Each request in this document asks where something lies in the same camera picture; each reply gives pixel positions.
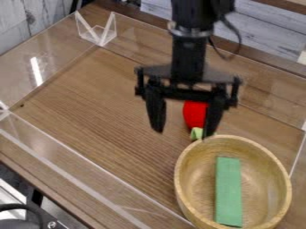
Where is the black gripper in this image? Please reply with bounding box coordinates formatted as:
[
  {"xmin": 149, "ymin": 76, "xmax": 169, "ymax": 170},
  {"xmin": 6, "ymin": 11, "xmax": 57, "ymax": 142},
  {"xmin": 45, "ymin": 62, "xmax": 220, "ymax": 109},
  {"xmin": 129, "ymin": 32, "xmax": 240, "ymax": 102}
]
[{"xmin": 134, "ymin": 64, "xmax": 243, "ymax": 138}]

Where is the brown wooden bowl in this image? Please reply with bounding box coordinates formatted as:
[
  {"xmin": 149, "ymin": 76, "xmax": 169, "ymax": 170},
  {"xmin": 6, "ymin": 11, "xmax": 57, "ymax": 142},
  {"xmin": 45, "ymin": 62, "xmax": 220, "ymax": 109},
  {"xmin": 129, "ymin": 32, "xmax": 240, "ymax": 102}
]
[{"xmin": 173, "ymin": 135, "xmax": 291, "ymax": 229}]

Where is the green rectangular block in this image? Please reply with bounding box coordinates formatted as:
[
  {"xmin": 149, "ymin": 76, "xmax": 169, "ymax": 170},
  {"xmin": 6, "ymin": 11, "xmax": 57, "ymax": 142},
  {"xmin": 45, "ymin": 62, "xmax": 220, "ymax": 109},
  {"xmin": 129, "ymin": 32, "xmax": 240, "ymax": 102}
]
[{"xmin": 215, "ymin": 157, "xmax": 243, "ymax": 227}]

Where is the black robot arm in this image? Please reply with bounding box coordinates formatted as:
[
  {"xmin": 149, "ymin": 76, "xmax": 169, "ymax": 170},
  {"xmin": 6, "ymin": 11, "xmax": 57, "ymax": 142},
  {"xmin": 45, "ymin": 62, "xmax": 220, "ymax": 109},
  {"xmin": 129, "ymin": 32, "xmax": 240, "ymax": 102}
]
[{"xmin": 134, "ymin": 0, "xmax": 243, "ymax": 138}]

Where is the red plush ball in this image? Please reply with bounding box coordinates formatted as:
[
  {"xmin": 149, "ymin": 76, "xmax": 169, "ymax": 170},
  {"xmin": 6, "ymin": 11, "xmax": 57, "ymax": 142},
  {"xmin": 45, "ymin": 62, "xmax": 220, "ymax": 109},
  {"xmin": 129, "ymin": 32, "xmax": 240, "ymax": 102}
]
[{"xmin": 183, "ymin": 101, "xmax": 208, "ymax": 129}]

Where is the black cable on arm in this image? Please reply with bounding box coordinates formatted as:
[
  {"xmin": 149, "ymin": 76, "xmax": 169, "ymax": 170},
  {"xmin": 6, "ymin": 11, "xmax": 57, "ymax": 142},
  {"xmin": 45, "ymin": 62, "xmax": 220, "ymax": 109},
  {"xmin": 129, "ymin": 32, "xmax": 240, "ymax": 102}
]
[{"xmin": 207, "ymin": 14, "xmax": 243, "ymax": 61}]

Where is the clear acrylic corner bracket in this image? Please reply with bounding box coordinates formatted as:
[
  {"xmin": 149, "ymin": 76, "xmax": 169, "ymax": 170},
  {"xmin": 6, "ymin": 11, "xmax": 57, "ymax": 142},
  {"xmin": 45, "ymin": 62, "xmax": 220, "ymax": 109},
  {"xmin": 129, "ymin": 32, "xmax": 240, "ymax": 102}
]
[{"xmin": 73, "ymin": 12, "xmax": 117, "ymax": 47}]

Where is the clear acrylic enclosure wall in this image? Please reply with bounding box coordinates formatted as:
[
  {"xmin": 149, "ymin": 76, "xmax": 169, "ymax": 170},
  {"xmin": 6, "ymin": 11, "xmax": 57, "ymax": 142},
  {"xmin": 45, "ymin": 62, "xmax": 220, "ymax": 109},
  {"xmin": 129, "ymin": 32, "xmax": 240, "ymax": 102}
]
[{"xmin": 0, "ymin": 5, "xmax": 306, "ymax": 229}]

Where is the black table frame bracket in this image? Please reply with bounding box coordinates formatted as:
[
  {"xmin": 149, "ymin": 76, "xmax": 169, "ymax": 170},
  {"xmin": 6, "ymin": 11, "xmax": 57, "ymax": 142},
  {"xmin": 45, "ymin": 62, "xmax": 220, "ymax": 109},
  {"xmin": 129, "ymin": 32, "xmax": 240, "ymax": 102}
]
[{"xmin": 25, "ymin": 187, "xmax": 69, "ymax": 229}]

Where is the black cable bottom left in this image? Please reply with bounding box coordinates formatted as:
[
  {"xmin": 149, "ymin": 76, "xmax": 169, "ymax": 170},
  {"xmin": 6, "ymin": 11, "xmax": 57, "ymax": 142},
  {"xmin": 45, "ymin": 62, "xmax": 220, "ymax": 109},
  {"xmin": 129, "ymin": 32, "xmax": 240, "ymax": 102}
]
[{"xmin": 0, "ymin": 203, "xmax": 40, "ymax": 229}]

